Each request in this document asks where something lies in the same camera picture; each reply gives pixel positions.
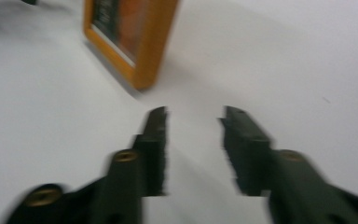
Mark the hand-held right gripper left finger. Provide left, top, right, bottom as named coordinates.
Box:
left=103, top=105, right=170, bottom=224

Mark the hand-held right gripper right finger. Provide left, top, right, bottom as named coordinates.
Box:
left=218, top=105, right=335, bottom=224

